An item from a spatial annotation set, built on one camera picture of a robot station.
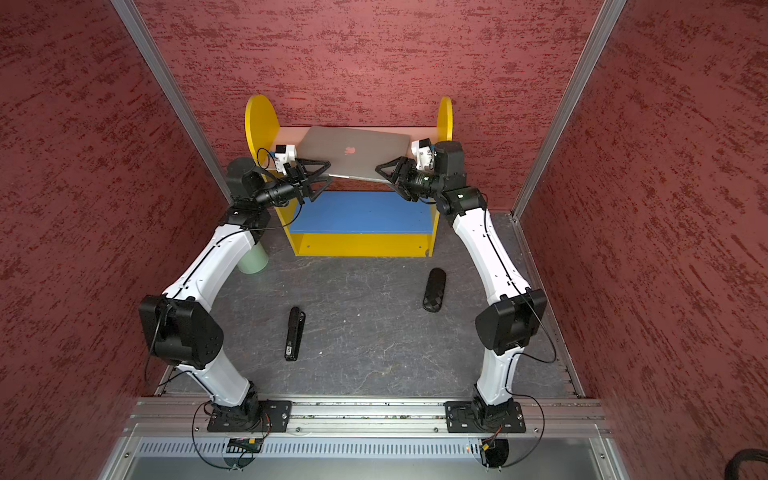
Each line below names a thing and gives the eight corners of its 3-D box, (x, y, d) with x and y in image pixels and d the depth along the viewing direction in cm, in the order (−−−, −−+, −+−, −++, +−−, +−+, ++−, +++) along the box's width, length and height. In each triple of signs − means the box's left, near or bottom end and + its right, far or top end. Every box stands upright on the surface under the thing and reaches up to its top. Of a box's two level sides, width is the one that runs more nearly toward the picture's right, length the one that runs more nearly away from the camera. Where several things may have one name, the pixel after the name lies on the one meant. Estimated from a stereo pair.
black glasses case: (421, 309, 96) (422, 304, 93) (429, 270, 106) (430, 266, 103) (439, 313, 95) (440, 309, 93) (446, 274, 105) (447, 269, 102)
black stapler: (284, 360, 85) (280, 355, 81) (295, 313, 95) (291, 306, 91) (297, 361, 85) (292, 355, 81) (306, 313, 95) (303, 306, 91)
